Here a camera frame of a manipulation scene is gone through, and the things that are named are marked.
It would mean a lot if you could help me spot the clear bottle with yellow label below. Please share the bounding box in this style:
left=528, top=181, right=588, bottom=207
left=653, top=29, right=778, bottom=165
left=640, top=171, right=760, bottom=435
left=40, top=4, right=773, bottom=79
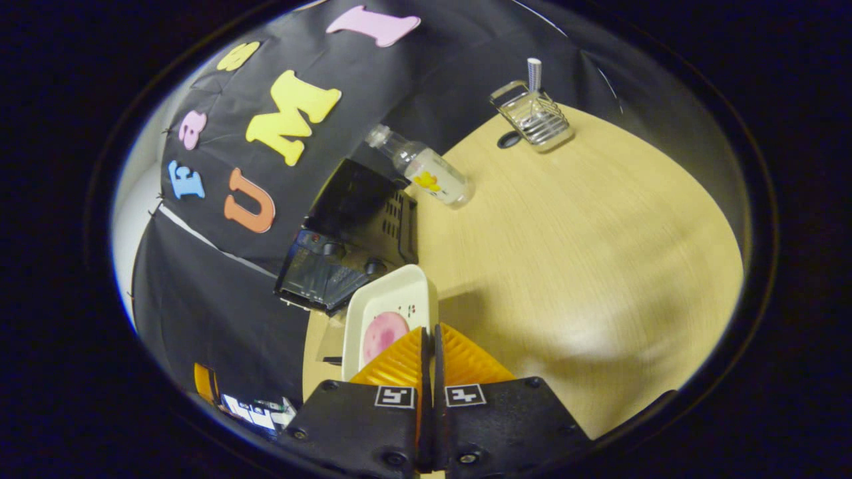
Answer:
left=365, top=124, right=475, bottom=210

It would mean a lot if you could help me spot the black electric oven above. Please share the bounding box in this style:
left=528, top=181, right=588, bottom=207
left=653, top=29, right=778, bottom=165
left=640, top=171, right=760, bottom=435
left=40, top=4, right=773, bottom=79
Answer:
left=274, top=158, right=419, bottom=315

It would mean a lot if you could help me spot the cream rectangular food plate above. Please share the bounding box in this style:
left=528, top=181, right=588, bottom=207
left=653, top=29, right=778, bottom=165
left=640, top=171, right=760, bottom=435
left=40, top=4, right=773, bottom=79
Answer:
left=341, top=264, right=440, bottom=383

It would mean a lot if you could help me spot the pink round food slice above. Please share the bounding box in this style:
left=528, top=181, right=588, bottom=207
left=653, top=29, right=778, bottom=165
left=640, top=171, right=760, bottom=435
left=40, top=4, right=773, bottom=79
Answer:
left=363, top=311, right=411, bottom=365

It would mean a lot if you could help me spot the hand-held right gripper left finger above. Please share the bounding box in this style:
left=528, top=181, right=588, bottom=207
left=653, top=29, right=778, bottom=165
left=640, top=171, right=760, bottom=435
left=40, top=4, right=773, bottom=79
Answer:
left=282, top=325, right=431, bottom=478

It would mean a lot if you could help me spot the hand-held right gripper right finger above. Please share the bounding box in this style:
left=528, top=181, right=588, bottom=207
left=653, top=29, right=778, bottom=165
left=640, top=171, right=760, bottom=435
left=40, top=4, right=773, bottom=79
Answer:
left=433, top=323, right=594, bottom=478

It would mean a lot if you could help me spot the metal wire basket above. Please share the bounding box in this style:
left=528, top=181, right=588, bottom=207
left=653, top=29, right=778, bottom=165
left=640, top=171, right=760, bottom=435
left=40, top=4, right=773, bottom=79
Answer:
left=489, top=80, right=575, bottom=154

